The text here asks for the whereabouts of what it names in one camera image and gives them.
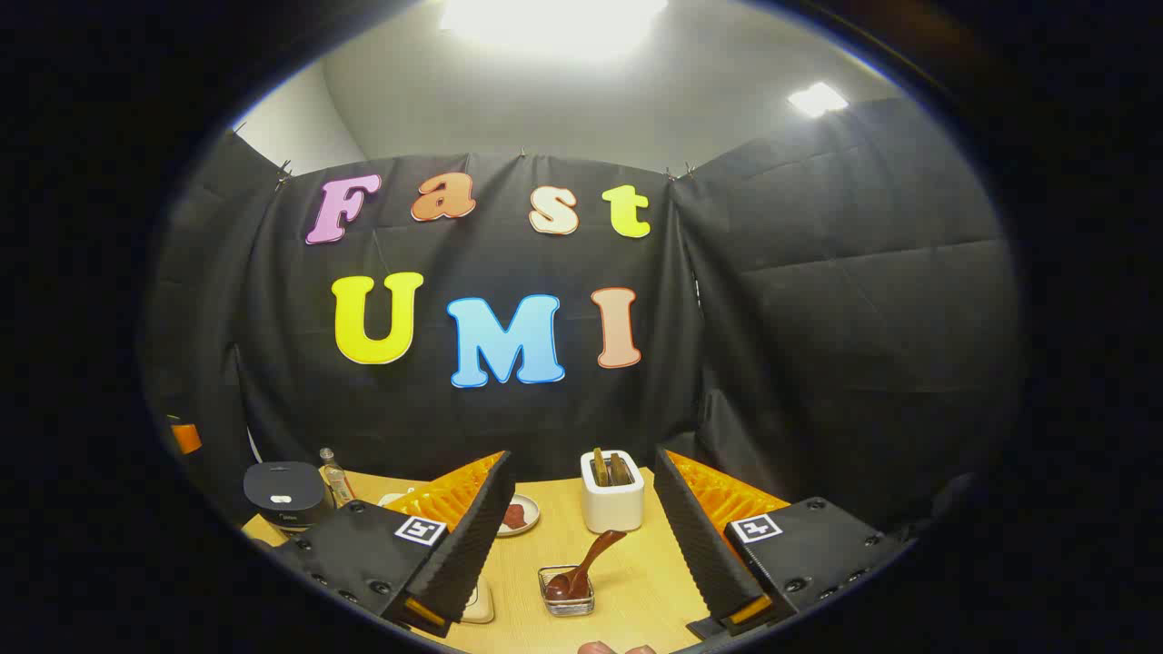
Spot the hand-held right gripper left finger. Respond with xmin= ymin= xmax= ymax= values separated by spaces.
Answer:
xmin=268 ymin=450 xmax=516 ymax=639

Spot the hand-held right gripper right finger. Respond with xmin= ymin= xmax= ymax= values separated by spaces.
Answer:
xmin=654 ymin=445 xmax=914 ymax=641

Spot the brown wooden spoon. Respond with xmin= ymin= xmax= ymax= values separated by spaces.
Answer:
xmin=543 ymin=530 xmax=628 ymax=602

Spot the dark grey rice cooker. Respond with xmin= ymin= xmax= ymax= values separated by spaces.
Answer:
xmin=244 ymin=461 xmax=334 ymax=532

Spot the round white plate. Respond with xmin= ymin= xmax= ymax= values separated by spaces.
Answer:
xmin=495 ymin=493 xmax=542 ymax=539

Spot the white toaster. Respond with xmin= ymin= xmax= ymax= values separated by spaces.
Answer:
xmin=580 ymin=450 xmax=646 ymax=534

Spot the small clear glass bottle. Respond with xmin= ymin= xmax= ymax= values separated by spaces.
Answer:
xmin=318 ymin=447 xmax=357 ymax=508

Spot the black backdrop cloth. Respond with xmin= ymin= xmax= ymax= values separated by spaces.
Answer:
xmin=141 ymin=95 xmax=1028 ymax=537

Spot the small ceiling light panel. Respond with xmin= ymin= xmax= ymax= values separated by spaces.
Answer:
xmin=787 ymin=82 xmax=850 ymax=119

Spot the large ceiling light panel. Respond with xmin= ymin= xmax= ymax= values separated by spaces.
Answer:
xmin=441 ymin=0 xmax=669 ymax=60

